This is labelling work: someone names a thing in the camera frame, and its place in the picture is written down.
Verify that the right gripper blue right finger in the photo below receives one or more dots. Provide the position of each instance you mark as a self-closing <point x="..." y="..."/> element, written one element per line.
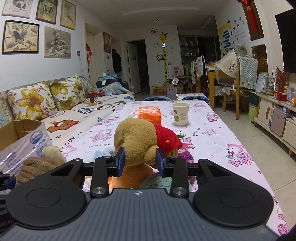
<point x="162" y="164"/>

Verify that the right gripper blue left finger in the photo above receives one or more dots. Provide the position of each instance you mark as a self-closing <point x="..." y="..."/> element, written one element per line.
<point x="118" y="163"/>

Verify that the brown teddy bear red hat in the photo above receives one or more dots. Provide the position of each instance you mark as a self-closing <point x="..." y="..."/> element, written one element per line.
<point x="140" y="139"/>

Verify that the tan knitted plush toy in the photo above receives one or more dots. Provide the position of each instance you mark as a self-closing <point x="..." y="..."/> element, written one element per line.
<point x="32" y="167"/>

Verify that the teal fluffy plush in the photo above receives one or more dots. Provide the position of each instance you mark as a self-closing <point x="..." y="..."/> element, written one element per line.
<point x="156" y="181"/>

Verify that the blue fluffy headband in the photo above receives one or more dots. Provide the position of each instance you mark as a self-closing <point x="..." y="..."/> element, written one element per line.
<point x="104" y="152"/>

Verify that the purple knitted hat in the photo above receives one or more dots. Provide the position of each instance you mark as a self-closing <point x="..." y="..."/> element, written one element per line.
<point x="184" y="152"/>

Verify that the orange tissue pack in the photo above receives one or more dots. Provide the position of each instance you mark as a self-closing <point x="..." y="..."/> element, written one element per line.
<point x="148" y="113"/>

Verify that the pink cartoon tablecloth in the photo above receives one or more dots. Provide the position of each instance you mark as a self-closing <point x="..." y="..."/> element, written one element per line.
<point x="211" y="137"/>

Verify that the white paper cup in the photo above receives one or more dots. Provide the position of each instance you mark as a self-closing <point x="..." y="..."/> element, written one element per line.
<point x="181" y="112"/>

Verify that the sofa with cartoon cover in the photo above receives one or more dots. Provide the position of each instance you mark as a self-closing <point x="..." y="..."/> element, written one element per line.
<point x="66" y="125"/>

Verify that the yellow floral cushion far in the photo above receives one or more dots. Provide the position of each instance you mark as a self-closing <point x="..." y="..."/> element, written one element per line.
<point x="68" y="92"/>

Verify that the yellow floral cushion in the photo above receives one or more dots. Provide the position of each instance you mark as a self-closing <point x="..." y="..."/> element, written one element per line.
<point x="68" y="92"/>
<point x="32" y="102"/>

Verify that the cardboard box with plastic liner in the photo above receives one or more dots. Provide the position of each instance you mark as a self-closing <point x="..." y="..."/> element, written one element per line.
<point x="21" y="139"/>

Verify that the yellow floral cushion near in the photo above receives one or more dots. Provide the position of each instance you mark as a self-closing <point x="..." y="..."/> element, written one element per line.
<point x="32" y="102"/>

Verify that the green waste bin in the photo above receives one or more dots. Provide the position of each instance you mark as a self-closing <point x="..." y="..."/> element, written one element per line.
<point x="252" y="112"/>

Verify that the wooden dining chair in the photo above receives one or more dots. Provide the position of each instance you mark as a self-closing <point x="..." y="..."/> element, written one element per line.
<point x="237" y="74"/>

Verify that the cream tv cabinet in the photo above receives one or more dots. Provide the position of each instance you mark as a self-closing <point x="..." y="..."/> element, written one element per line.
<point x="277" y="118"/>

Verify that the grey sketch child picture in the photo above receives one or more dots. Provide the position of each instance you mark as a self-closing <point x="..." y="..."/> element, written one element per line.
<point x="57" y="43"/>

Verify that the black framed cartoon picture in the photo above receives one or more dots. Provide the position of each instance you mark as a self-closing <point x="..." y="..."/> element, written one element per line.
<point x="20" y="38"/>

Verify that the giraffe height wall sticker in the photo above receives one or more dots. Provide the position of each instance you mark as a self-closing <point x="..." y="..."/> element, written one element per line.
<point x="162" y="45"/>

